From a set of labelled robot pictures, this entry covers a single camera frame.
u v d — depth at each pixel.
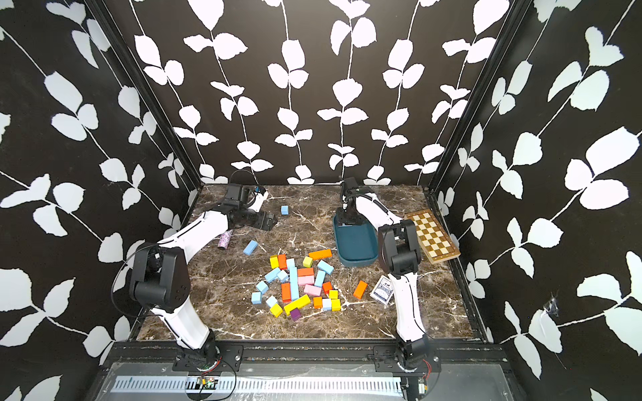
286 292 0.86
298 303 0.84
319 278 0.90
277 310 0.82
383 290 0.87
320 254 0.97
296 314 0.81
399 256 0.59
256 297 0.84
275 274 0.91
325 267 0.93
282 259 0.94
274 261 0.93
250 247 0.98
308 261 0.93
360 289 0.88
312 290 0.86
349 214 0.88
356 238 1.04
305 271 0.91
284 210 1.10
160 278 0.48
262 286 0.86
